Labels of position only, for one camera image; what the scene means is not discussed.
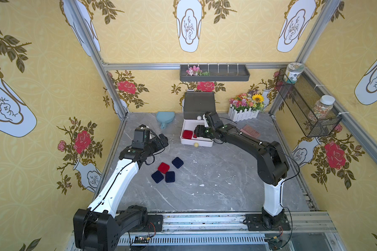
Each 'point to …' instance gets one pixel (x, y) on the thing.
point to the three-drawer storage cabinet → (196, 105)
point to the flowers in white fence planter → (245, 106)
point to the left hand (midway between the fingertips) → (155, 141)
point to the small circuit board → (141, 239)
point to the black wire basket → (300, 98)
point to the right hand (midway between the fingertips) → (202, 128)
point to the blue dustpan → (164, 117)
